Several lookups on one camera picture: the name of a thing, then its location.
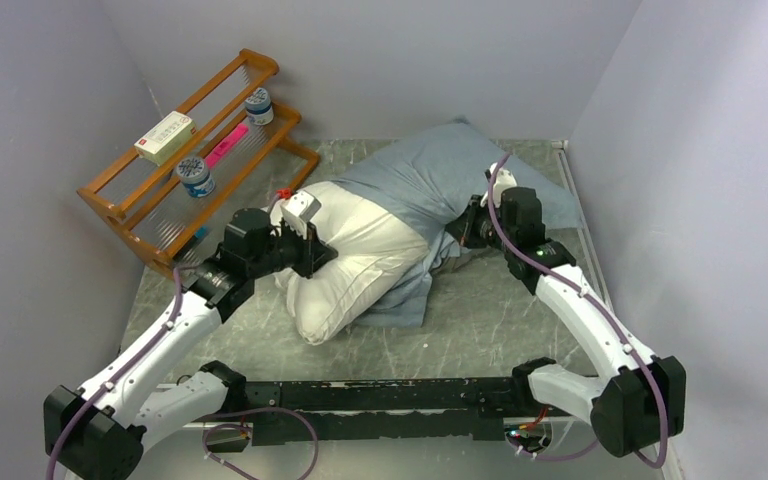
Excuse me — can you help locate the far blue white jar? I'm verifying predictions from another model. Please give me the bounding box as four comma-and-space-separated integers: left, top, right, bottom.
244, 87, 274, 126

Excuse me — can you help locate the near blue white jar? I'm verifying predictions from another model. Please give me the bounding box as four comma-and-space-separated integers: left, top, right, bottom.
175, 156, 216, 198

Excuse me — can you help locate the blue grey pillow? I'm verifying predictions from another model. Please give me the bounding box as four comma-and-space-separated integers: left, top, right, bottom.
327, 117, 585, 329

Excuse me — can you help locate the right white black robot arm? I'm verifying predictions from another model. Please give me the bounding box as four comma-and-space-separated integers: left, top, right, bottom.
446, 187, 687, 457

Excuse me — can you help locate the white pillow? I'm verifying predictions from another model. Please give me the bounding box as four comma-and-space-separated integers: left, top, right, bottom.
275, 181, 429, 345

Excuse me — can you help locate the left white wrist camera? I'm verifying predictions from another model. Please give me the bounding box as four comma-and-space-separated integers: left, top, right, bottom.
278, 191, 322, 240

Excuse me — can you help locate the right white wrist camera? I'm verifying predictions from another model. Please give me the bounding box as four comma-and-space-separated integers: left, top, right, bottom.
480, 162, 518, 208

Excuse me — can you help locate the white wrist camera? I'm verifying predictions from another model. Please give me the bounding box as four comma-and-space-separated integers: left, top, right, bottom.
278, 191, 322, 240
480, 162, 518, 208

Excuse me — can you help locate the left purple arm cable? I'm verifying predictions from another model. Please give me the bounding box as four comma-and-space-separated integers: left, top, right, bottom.
44, 264, 187, 480

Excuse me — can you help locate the white cardboard box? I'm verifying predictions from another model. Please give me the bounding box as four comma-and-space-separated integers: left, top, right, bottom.
134, 111, 198, 166

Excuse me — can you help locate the wooden tiered shelf rack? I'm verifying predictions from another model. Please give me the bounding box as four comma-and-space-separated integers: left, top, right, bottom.
77, 49, 320, 277

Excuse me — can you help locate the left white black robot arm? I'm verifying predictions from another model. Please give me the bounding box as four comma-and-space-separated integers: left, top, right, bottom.
43, 203, 337, 479

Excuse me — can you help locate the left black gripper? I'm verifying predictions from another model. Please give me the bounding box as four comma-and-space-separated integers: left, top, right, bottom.
248, 216, 336, 279

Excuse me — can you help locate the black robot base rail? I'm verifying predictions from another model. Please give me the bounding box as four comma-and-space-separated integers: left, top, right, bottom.
179, 377, 574, 446

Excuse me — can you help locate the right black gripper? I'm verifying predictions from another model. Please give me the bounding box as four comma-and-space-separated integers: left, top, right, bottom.
447, 194, 516, 253

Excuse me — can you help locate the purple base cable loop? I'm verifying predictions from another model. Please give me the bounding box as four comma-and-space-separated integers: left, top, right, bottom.
201, 406, 320, 480

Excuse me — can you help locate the blue white jar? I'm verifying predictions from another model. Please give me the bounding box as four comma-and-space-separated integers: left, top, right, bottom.
244, 87, 274, 126
175, 156, 216, 198

